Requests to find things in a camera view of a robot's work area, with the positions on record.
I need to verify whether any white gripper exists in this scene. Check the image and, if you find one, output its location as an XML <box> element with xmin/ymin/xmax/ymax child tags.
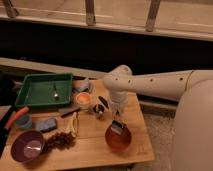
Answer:
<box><xmin>98</xmin><ymin>93</ymin><xmax>127</xmax><ymax>118</ymax></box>

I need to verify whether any black dish brush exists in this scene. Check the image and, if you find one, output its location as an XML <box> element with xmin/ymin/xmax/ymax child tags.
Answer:
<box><xmin>110</xmin><ymin>120</ymin><xmax>126</xmax><ymax>135</ymax></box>

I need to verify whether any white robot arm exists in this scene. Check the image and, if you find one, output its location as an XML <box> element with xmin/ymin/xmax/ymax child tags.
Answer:
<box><xmin>102</xmin><ymin>65</ymin><xmax>213</xmax><ymax>171</ymax></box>

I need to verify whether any red bowl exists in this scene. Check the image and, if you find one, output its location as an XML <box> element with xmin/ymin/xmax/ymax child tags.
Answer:
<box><xmin>105</xmin><ymin>126</ymin><xmax>132</xmax><ymax>153</ymax></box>

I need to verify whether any purple bowl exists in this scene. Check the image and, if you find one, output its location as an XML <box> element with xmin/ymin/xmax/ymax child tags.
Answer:
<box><xmin>10</xmin><ymin>130</ymin><xmax>45</xmax><ymax>163</ymax></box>

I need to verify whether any small dark round jar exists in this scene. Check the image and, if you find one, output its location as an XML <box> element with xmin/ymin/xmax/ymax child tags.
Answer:
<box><xmin>92</xmin><ymin>104</ymin><xmax>105</xmax><ymax>119</ymax></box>

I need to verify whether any orange cup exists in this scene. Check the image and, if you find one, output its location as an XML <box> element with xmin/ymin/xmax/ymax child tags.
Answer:
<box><xmin>75</xmin><ymin>92</ymin><xmax>91</xmax><ymax>110</ymax></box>

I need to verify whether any grey blue mug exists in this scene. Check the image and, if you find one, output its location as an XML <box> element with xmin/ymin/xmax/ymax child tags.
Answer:
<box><xmin>73</xmin><ymin>78</ymin><xmax>92</xmax><ymax>92</ymax></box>

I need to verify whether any yellow banana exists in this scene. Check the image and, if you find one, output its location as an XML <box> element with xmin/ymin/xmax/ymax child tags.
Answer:
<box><xmin>65</xmin><ymin>112</ymin><xmax>78</xmax><ymax>137</ymax></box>

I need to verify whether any dark flat spatula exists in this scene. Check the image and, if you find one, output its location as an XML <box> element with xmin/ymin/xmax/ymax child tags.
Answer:
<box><xmin>59</xmin><ymin>105</ymin><xmax>80</xmax><ymax>117</ymax></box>

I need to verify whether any metal spoon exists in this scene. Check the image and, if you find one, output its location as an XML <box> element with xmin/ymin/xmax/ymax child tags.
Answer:
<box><xmin>53</xmin><ymin>84</ymin><xmax>59</xmax><ymax>99</ymax></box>

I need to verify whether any bunch of dark grapes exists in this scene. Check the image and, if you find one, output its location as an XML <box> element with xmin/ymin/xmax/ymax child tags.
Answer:
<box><xmin>44</xmin><ymin>132</ymin><xmax>75</xmax><ymax>151</ymax></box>

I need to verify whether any blue sponge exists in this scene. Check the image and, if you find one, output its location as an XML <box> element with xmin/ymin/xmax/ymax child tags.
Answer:
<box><xmin>35</xmin><ymin>118</ymin><xmax>57</xmax><ymax>132</ymax></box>

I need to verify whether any green plastic tray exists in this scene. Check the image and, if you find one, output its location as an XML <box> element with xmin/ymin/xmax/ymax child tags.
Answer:
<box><xmin>15</xmin><ymin>73</ymin><xmax>73</xmax><ymax>108</ymax></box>

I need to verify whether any small blue cup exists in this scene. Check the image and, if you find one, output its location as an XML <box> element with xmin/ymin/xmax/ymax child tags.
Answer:
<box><xmin>15</xmin><ymin>115</ymin><xmax>32</xmax><ymax>129</ymax></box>

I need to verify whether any orange handled knife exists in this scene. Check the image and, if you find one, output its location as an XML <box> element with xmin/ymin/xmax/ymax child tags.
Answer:
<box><xmin>0</xmin><ymin>106</ymin><xmax>29</xmax><ymax>157</ymax></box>

